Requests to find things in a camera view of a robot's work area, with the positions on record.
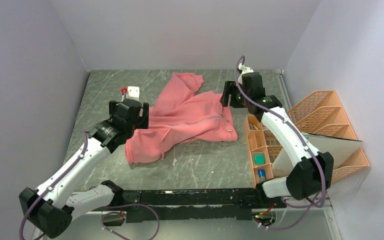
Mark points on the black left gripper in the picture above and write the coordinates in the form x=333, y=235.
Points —
x=142, y=123

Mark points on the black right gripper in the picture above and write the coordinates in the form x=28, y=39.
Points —
x=230, y=88

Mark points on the pink zip-up jacket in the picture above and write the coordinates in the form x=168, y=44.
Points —
x=181, y=115

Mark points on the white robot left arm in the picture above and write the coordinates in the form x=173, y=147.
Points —
x=51, y=206

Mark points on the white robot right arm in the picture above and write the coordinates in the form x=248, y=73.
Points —
x=312, y=169

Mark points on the green eraser in organizer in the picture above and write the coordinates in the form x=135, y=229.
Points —
x=259, y=158

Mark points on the blue capped item in organizer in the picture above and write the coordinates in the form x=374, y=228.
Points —
x=261, y=175

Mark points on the orange plastic desk organizer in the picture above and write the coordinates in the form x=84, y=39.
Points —
x=320, y=113

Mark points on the white folder in organizer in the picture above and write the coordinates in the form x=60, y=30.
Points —
x=340, y=149

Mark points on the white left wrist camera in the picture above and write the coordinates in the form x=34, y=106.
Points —
x=130, y=93

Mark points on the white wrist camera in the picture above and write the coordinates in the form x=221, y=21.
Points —
x=130, y=93
x=242, y=70

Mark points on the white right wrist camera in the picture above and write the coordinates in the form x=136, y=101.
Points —
x=242, y=70

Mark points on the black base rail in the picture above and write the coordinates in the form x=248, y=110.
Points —
x=237, y=203

